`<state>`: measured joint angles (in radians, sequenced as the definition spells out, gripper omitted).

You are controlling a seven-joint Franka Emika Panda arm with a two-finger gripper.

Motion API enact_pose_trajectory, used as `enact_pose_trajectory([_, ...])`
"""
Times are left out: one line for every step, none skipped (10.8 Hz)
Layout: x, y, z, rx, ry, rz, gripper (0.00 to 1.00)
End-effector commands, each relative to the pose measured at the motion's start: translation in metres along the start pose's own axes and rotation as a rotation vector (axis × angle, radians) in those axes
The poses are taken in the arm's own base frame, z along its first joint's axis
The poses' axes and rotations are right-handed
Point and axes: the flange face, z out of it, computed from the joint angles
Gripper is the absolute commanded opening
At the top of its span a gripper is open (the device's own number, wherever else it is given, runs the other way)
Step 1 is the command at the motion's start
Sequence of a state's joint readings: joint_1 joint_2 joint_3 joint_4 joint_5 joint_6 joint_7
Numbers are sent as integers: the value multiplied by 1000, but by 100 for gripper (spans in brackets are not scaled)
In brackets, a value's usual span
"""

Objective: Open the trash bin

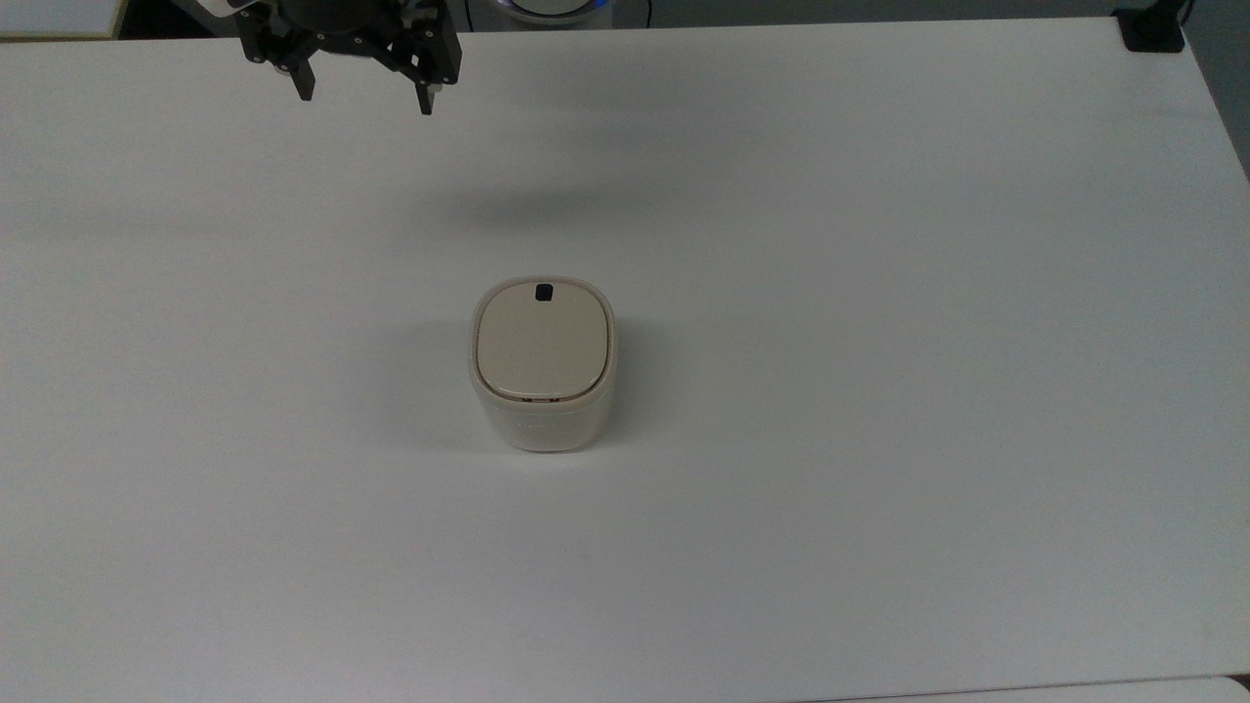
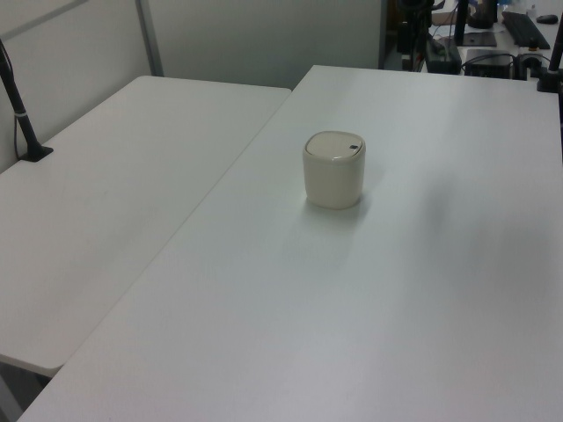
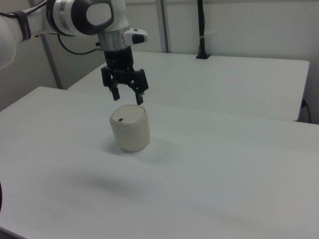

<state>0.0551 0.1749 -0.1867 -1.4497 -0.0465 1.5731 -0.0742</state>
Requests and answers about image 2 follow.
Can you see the black monitor stand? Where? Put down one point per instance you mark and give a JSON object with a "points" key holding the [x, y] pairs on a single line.
{"points": [[477, 39]]}

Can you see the black cylinder container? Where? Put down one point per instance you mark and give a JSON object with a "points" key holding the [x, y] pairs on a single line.
{"points": [[483, 13]]}

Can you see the black keyboard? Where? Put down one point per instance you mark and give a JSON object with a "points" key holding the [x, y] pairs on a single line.
{"points": [[525, 30]]}

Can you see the black electronics box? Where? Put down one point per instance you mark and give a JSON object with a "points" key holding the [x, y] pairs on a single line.
{"points": [[488, 61]]}

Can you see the beige mini trash bin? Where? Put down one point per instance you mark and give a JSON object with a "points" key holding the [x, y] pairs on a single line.
{"points": [[333, 184]]}

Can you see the beige swing lid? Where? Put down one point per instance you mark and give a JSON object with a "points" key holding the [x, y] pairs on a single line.
{"points": [[332, 146]]}

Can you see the grey metal partition post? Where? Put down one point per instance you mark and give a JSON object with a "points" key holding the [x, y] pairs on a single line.
{"points": [[150, 39]]}

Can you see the white small device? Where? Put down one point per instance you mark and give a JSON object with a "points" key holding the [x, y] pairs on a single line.
{"points": [[530, 59]]}

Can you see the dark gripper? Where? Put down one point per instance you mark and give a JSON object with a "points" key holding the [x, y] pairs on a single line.
{"points": [[418, 6]]}

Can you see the black computer mouse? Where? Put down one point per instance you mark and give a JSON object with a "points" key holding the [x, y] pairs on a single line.
{"points": [[547, 19]]}

